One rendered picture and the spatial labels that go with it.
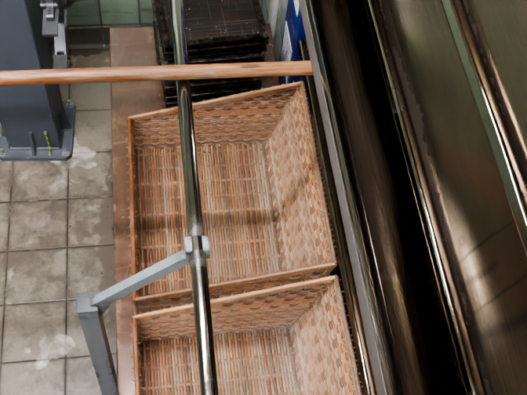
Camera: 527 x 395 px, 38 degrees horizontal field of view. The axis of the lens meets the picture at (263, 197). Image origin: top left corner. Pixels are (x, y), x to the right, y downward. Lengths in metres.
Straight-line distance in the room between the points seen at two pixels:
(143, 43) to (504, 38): 1.69
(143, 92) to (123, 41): 0.22
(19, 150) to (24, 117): 0.20
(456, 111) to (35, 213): 1.96
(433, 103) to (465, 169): 0.14
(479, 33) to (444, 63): 0.20
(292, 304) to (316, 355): 0.13
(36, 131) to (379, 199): 1.88
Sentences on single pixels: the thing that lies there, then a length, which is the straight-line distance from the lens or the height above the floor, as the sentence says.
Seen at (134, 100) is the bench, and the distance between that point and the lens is 2.36.
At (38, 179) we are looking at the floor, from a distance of 2.93.
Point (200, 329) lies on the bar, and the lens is 1.33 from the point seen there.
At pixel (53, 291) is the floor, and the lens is 2.70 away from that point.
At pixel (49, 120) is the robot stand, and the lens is 2.84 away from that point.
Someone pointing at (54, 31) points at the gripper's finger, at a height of 1.26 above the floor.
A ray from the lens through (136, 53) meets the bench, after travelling 2.48.
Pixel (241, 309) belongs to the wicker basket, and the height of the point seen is 0.72.
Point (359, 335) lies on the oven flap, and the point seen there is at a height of 0.95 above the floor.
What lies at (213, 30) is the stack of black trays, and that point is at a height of 0.87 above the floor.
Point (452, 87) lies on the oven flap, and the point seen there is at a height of 1.56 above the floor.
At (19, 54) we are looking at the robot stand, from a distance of 2.59.
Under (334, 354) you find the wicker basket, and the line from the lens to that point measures 1.76.
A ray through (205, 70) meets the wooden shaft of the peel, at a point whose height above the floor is 1.20.
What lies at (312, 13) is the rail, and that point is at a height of 1.44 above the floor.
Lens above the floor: 2.41
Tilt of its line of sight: 58 degrees down
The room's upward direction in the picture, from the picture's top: 9 degrees clockwise
